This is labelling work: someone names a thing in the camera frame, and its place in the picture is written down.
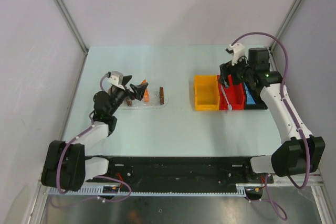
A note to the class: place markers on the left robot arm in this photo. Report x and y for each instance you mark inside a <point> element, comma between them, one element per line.
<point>66,166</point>

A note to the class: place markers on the brown block with hole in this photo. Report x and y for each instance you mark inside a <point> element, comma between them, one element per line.
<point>128,102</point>

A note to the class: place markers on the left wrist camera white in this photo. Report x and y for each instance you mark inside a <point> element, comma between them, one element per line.
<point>115,79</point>

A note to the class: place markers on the right aluminium frame post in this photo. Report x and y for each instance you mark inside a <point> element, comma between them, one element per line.
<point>292,11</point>

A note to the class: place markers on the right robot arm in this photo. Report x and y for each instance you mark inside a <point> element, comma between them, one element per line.
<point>300,151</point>

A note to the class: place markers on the clear plastic tray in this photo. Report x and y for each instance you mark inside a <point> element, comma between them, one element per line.
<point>154,102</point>

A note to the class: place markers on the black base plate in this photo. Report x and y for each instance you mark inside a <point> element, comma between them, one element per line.
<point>182,174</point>

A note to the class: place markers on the red plastic bin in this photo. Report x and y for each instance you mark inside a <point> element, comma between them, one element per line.
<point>235,94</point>

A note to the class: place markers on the left aluminium frame post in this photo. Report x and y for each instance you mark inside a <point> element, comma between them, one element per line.
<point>71,25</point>

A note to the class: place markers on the blue toothpaste tube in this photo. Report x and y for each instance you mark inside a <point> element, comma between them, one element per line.
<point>249,98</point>

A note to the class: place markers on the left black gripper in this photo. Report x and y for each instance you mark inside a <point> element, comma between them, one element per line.
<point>138,91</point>

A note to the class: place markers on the aluminium frame post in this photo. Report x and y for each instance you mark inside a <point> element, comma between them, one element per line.
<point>292,11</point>
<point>71,25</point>

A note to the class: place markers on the brown wooden block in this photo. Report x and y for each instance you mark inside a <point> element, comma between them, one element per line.
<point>161,95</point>

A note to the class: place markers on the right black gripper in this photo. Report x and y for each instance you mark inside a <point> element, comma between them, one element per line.
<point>227,68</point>

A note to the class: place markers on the black plastic bin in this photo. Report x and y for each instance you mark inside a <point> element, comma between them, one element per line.
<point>260,105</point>

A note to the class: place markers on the yellow plastic bin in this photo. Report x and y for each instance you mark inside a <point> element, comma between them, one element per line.
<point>206,93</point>

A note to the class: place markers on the grey toothbrush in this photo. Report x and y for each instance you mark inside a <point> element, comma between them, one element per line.
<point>229,106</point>

